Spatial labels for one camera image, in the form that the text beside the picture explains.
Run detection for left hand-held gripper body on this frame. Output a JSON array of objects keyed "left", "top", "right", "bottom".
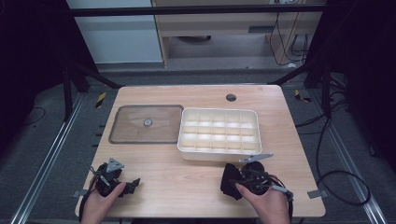
[{"left": 94, "top": 157, "right": 125, "bottom": 198}]

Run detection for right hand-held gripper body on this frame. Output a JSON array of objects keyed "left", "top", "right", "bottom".
[{"left": 237, "top": 152, "right": 275, "bottom": 196}]

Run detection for black sock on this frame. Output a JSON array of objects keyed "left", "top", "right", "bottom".
[{"left": 219, "top": 162, "right": 247, "bottom": 201}]

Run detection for white divided storage box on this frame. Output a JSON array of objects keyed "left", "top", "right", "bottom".
[{"left": 177, "top": 107, "right": 262, "bottom": 163}]

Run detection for person's left hand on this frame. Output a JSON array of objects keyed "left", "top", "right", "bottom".
[{"left": 81, "top": 182, "right": 127, "bottom": 224}]

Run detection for person's right hand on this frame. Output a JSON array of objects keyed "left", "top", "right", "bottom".
[{"left": 235, "top": 183, "right": 291, "bottom": 224}]

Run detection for black yellow tape piece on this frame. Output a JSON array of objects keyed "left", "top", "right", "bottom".
[
  {"left": 294, "top": 89, "right": 312, "bottom": 104},
  {"left": 94, "top": 91, "right": 107, "bottom": 109}
]

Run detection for black metal stand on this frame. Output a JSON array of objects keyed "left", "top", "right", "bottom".
[
  {"left": 267, "top": 57, "right": 348, "bottom": 119},
  {"left": 60, "top": 59, "right": 124, "bottom": 122}
]

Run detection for white cabinet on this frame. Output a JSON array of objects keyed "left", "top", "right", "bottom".
[{"left": 65, "top": 0, "right": 164, "bottom": 64}]

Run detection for light wooden desk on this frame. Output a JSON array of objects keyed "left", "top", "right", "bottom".
[{"left": 150, "top": 0, "right": 328, "bottom": 68}]

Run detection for black horizontal bar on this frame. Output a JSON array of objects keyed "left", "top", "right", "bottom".
[{"left": 68, "top": 4, "right": 328, "bottom": 18}]

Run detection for grey metal table bracket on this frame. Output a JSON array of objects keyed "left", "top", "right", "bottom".
[
  {"left": 306, "top": 189, "right": 330, "bottom": 200},
  {"left": 71, "top": 189, "right": 92, "bottom": 199}
]

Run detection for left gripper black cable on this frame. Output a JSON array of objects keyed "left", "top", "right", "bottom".
[{"left": 78, "top": 167, "right": 102, "bottom": 223}]

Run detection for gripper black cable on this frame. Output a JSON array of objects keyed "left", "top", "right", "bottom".
[
  {"left": 269, "top": 178, "right": 295, "bottom": 224},
  {"left": 78, "top": 167, "right": 102, "bottom": 223}
]

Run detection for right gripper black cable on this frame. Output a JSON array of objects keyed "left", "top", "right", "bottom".
[{"left": 269, "top": 178, "right": 295, "bottom": 224}]

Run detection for aluminium floor rail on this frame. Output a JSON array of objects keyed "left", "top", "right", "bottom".
[
  {"left": 307, "top": 88, "right": 389, "bottom": 224},
  {"left": 9, "top": 92, "right": 87, "bottom": 224}
]

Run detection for black floor cable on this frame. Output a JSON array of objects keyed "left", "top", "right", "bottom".
[{"left": 294, "top": 77, "right": 372, "bottom": 207}]

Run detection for black hanging cables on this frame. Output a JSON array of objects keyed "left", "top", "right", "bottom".
[{"left": 268, "top": 0, "right": 311, "bottom": 67}]

